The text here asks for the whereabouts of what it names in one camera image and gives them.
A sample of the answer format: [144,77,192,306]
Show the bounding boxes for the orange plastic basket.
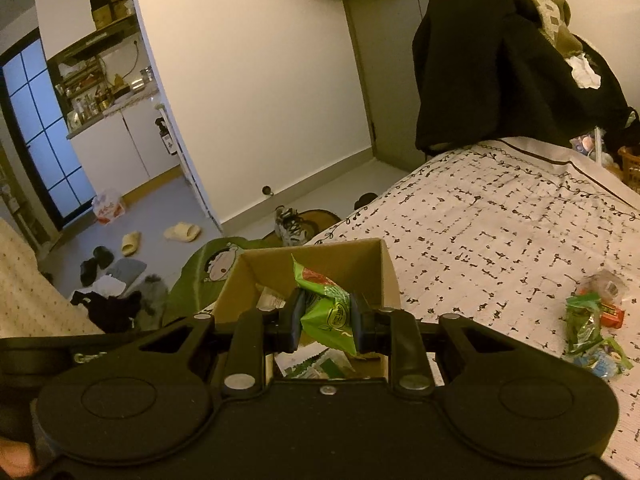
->
[617,146,640,197]

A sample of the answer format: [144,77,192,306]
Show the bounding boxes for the black slippers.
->
[80,246,115,287]

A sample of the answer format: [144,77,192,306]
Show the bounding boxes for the grey room door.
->
[342,0,437,172]

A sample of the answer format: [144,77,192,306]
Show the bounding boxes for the white wall cabinet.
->
[34,0,97,61]

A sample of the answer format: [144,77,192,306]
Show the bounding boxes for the beige dotted fabric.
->
[0,219,104,339]

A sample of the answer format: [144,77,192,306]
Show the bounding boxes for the person's left hand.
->
[0,437,42,480]

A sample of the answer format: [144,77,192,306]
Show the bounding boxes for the dark green snack packet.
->
[565,292,604,357]

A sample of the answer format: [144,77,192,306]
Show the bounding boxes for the red white plastic bag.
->
[91,189,126,226]

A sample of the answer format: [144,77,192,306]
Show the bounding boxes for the white kitchen cabinet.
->
[67,92,184,197]

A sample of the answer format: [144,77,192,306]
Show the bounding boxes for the grey sneakers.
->
[273,205,322,247]

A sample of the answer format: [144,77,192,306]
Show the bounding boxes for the red snack packet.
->
[599,304,627,331]

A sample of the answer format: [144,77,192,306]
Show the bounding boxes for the grey clear snack packet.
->
[581,269,629,307]

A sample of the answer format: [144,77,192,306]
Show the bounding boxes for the brown cardboard box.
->
[212,238,402,381]

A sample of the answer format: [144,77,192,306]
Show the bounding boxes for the crumpled white cloth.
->
[565,52,603,91]

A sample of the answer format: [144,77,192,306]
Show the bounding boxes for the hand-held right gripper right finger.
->
[351,294,591,397]

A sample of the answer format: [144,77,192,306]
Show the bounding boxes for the light green snack packet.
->
[291,255,358,359]

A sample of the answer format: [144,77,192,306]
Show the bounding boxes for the dark spray bottle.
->
[155,117,179,156]

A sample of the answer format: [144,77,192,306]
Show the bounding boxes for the blue snack packet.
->
[574,342,628,377]

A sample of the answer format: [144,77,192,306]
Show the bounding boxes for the pile of dark clothes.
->
[70,258,169,334]

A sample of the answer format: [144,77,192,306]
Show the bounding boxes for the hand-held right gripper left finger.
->
[65,294,304,398]

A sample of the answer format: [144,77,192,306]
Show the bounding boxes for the beige checked quilt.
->
[465,0,587,59]

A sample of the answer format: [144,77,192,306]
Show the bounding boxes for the black coat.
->
[414,0,638,157]

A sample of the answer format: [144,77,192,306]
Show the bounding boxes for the dark framed glass door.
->
[0,35,97,233]

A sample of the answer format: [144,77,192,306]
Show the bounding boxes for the white tissue pack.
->
[256,286,288,312]

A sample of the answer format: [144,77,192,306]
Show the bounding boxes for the green cartoon bag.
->
[164,237,282,330]

